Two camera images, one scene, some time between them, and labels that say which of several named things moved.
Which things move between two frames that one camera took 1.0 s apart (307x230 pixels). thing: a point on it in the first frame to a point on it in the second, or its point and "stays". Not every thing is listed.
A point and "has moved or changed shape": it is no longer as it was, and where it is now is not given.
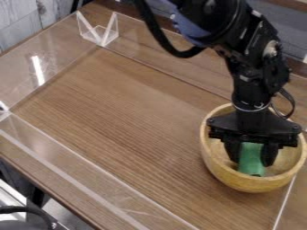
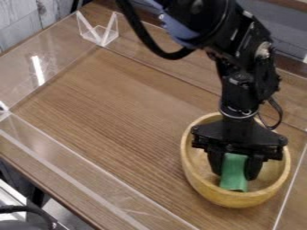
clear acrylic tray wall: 88,190 stays
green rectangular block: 251,159 has moved or changed shape
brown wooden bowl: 281,174 to 263,190
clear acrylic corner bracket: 98,34 stays
